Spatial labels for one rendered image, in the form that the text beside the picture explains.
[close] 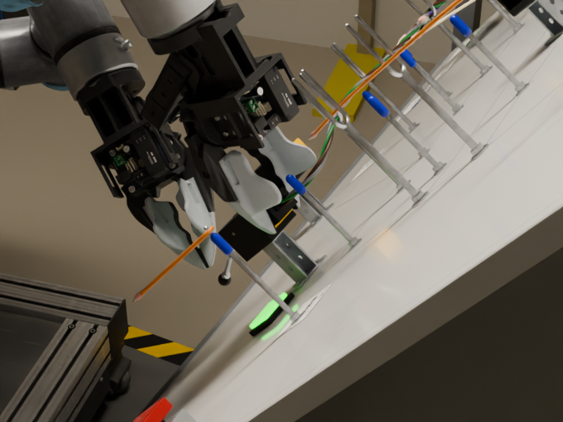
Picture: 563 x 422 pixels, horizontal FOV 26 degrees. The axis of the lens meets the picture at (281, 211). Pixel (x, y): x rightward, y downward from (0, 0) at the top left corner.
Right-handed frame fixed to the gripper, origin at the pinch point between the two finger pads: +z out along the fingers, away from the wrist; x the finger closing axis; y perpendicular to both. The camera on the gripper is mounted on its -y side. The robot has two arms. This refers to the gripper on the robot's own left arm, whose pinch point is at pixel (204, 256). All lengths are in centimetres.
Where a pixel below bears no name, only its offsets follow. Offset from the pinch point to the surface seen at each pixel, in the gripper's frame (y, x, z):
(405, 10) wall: -239, 29, -68
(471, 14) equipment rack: -78, 38, -24
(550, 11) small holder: 9.6, 41.1, -2.2
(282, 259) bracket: 8.0, 8.6, 5.2
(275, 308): 12.0, 6.6, 9.1
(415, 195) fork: 23.1, 23.6, 7.6
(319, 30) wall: -246, 3, -79
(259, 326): 12.0, 4.5, 9.8
